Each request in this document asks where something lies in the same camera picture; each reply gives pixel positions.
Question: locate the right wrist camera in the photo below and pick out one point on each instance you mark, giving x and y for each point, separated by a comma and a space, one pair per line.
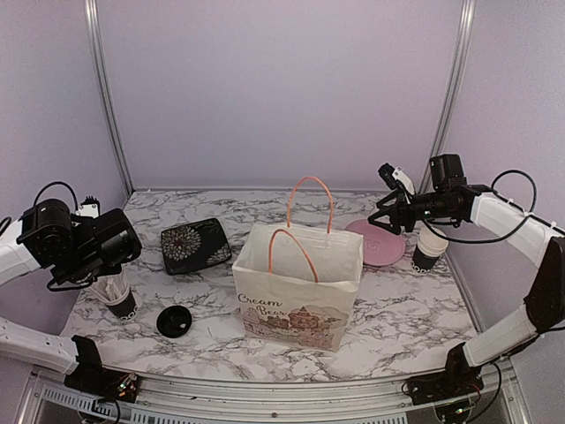
395, 178

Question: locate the stack of paper cups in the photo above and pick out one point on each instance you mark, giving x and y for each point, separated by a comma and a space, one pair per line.
431, 245

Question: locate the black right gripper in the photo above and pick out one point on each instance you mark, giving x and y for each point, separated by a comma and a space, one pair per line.
394, 210

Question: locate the aluminium frame post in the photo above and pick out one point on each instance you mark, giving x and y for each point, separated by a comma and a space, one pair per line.
94, 33
455, 77

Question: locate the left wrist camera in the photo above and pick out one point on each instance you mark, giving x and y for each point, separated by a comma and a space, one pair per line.
90, 207

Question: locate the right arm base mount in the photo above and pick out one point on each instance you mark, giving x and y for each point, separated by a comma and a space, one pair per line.
458, 378

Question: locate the black floral square plate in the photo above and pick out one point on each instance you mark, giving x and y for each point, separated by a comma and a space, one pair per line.
192, 247

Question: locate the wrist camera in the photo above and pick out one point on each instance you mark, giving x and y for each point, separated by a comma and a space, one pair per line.
90, 207
395, 178

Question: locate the left aluminium frame post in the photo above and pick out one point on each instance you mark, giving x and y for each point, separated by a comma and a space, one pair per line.
94, 33

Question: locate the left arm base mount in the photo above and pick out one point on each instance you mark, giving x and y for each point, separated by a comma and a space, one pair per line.
92, 377

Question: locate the white printed paper bag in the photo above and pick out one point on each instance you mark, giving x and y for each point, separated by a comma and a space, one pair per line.
296, 285

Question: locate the right aluminium frame post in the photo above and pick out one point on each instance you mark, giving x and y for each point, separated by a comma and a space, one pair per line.
455, 77

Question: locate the black cup holding straws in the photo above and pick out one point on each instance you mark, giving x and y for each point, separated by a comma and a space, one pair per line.
124, 307

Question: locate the front aluminium rail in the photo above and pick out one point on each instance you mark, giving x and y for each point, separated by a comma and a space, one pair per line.
167, 399

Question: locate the stack of black lids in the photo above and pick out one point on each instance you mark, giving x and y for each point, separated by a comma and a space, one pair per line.
174, 321

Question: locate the pink round plate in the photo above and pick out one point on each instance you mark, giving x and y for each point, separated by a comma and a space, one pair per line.
381, 247

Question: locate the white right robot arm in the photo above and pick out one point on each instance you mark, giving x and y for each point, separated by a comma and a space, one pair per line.
457, 212

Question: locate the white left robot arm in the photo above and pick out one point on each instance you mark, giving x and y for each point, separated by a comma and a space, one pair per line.
77, 244

